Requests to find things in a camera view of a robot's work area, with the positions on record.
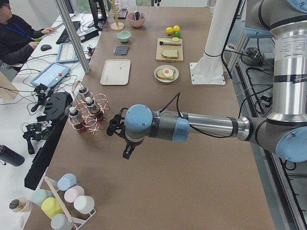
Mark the bread slice under egg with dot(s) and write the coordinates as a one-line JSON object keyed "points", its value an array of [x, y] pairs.
{"points": [[160, 75]]}

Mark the tea bottle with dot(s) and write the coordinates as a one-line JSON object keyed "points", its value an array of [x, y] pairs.
{"points": [[84, 93], [74, 115], [92, 105]]}

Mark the wooden mug tree stand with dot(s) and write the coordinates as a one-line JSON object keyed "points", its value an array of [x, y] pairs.
{"points": [[117, 25]]}

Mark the metal ice scoop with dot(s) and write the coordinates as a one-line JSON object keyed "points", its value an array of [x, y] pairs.
{"points": [[137, 15]]}

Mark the blue teach pendant near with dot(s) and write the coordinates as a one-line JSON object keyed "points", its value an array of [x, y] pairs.
{"points": [[51, 75]]}

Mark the bread slice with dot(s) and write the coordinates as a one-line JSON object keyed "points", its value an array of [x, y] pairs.
{"points": [[170, 53], [160, 75]]}

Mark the white wire cup rack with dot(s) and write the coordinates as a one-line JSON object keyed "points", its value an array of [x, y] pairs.
{"points": [[82, 221]]}

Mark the cream rabbit tray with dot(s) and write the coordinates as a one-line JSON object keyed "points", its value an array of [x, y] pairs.
{"points": [[115, 72]]}

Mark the black water bottle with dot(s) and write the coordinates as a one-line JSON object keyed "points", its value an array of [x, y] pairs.
{"points": [[11, 157]]}

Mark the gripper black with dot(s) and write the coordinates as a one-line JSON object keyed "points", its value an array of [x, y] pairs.
{"points": [[129, 145]]}

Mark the white cup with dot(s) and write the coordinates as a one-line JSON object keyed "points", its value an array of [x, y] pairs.
{"points": [[84, 204]]}

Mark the yellow cup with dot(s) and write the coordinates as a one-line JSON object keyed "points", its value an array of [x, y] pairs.
{"points": [[51, 207]]}

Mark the grey folded cloth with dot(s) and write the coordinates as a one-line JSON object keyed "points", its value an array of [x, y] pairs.
{"points": [[121, 50]]}

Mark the tea bottle middle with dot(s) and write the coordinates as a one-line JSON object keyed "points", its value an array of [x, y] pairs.
{"points": [[92, 105]]}

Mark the green lime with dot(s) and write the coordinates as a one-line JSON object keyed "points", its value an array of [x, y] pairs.
{"points": [[177, 34]]}

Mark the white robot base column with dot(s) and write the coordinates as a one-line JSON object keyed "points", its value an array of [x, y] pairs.
{"points": [[209, 69]]}

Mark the black long device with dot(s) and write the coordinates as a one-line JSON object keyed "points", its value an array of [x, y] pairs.
{"points": [[56, 111]]}

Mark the wooden cutting board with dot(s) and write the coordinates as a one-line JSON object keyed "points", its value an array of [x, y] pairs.
{"points": [[159, 49]]}

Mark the tea bottle front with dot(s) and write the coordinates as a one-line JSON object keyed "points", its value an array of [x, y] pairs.
{"points": [[74, 115]]}

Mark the blue cup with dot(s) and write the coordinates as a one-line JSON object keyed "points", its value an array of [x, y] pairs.
{"points": [[67, 181]]}

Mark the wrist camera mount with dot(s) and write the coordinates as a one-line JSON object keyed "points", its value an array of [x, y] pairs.
{"points": [[116, 125]]}

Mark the paper cup with metal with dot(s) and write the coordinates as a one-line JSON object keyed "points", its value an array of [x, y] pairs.
{"points": [[21, 204]]}

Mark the copper wire bottle rack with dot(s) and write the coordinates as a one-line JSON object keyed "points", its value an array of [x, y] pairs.
{"points": [[89, 122]]}

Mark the blue teach pendant far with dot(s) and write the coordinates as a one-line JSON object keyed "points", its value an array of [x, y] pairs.
{"points": [[66, 54]]}

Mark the aluminium frame post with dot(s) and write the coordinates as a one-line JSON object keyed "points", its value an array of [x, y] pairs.
{"points": [[73, 34]]}

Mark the blue teach pendant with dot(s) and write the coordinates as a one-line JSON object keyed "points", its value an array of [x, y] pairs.
{"points": [[66, 54], [51, 75]]}

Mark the pink cup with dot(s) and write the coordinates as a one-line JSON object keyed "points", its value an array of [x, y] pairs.
{"points": [[72, 193]]}

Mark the grey cup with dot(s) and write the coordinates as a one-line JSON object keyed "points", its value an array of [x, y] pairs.
{"points": [[61, 222]]}

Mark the tea bottle back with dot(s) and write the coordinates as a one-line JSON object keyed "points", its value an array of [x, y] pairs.
{"points": [[84, 93]]}

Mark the mint green bowl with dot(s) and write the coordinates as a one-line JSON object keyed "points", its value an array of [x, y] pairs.
{"points": [[124, 36]]}

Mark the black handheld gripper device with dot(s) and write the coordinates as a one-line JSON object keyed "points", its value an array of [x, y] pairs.
{"points": [[35, 132]]}

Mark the white round plate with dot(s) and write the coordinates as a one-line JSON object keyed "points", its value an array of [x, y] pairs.
{"points": [[169, 67]]}

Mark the fried egg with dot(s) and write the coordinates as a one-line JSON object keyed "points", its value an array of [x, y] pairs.
{"points": [[168, 73]]}

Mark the green cup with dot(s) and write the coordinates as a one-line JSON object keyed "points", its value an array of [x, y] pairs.
{"points": [[40, 196]]}

